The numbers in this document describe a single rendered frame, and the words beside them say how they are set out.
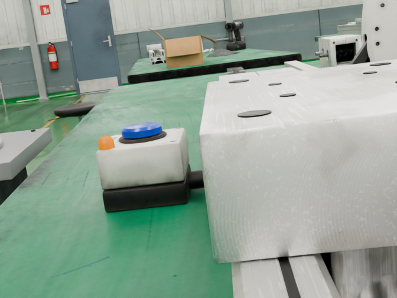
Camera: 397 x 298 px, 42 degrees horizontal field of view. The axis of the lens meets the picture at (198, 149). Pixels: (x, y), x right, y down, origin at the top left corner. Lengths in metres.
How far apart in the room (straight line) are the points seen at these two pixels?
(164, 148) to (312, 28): 11.66
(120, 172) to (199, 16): 11.20
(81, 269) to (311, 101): 0.25
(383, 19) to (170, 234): 0.40
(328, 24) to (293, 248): 12.07
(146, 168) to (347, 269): 0.33
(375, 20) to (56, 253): 0.46
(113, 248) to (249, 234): 0.27
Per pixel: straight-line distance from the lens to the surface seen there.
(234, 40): 4.21
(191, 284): 0.34
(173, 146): 0.48
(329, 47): 1.59
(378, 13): 0.69
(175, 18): 11.63
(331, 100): 0.18
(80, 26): 11.70
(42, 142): 0.90
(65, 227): 0.48
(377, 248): 0.18
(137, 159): 0.48
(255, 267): 0.15
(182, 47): 2.79
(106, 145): 0.49
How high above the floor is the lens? 0.93
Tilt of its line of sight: 12 degrees down
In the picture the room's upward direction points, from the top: 7 degrees counter-clockwise
